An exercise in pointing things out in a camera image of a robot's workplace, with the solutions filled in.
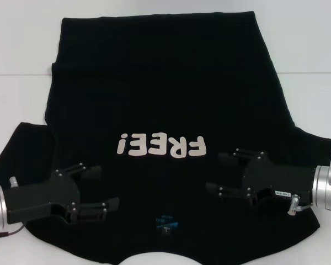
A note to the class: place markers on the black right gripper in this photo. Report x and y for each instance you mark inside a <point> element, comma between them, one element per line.
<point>281,179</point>

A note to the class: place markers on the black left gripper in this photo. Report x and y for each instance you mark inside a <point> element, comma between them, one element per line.
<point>44,196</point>

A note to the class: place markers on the black shirt with FREE! print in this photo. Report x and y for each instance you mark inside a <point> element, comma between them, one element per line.
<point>154,96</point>

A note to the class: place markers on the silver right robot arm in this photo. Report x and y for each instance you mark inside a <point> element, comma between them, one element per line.
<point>321,186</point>

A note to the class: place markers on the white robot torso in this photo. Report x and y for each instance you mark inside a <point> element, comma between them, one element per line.
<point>154,256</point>

